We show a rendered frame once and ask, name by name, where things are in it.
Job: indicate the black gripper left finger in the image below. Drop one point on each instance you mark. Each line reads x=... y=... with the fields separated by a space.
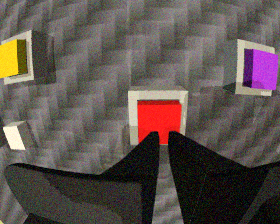
x=124 y=194

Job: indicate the red button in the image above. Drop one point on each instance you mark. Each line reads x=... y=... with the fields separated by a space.
x=160 y=108

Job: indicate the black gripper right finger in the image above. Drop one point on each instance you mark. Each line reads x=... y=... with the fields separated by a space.
x=216 y=190

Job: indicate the purple button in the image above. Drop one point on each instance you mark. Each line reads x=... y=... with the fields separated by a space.
x=249 y=68

